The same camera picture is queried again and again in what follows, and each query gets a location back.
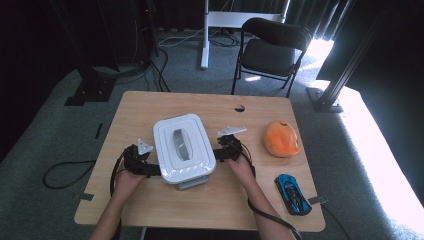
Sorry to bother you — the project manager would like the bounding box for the grey tape strip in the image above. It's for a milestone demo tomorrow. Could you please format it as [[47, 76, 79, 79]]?
[[306, 195, 329, 206], [72, 192, 96, 202]]

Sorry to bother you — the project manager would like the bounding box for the person's left hand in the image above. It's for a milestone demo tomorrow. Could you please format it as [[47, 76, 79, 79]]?
[[112, 167, 146, 201]]

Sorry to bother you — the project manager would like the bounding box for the black folding chair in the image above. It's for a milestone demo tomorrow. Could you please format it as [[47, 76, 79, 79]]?
[[230, 17, 313, 99]]

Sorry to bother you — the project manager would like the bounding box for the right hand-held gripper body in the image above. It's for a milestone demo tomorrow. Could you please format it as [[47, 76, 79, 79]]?
[[217, 125, 248, 163]]

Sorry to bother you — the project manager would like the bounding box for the dark curtain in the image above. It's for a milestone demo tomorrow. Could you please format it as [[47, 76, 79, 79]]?
[[285, 0, 352, 42]]

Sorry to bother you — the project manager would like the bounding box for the black floor cable bundle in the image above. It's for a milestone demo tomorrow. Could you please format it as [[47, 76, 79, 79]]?
[[113, 48, 172, 93]]

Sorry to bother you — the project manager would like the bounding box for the black stand with base plate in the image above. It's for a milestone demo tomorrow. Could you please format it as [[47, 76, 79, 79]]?
[[49, 0, 118, 107]]

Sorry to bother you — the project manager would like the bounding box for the white desk frame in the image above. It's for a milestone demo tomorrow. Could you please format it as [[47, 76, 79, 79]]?
[[199, 0, 292, 71]]

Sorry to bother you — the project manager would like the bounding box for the black metal profile stand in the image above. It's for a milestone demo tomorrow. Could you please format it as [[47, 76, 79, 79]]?
[[305, 9, 392, 114]]

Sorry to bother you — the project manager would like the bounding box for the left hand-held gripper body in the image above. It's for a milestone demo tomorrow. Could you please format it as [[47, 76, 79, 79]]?
[[123, 138, 155, 178]]

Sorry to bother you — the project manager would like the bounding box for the white lid with grey handle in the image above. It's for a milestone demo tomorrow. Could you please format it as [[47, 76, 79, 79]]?
[[152, 113, 218, 185]]

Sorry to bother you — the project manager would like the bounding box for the clear grey storage box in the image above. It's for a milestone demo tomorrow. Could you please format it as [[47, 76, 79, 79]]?
[[174, 174, 211, 191]]

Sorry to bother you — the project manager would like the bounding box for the orange plush fruit toy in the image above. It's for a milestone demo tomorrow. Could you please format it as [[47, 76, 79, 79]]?
[[263, 120, 301, 158]]

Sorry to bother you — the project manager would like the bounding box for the person's right hand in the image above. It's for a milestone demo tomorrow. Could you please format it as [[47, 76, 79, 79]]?
[[226, 152, 256, 191]]

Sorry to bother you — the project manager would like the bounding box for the left hand-held gripper cable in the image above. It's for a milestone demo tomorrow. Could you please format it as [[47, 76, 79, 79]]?
[[109, 146, 134, 240]]

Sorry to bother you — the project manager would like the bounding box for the white floor cable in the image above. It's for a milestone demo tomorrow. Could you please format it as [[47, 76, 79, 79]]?
[[157, 27, 205, 48]]

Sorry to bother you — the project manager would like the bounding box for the blue toy car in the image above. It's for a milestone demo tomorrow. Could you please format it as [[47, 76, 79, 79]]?
[[274, 173, 313, 217]]

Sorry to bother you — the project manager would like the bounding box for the black floor cable loop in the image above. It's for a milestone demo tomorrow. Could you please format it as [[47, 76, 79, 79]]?
[[42, 159, 98, 190]]

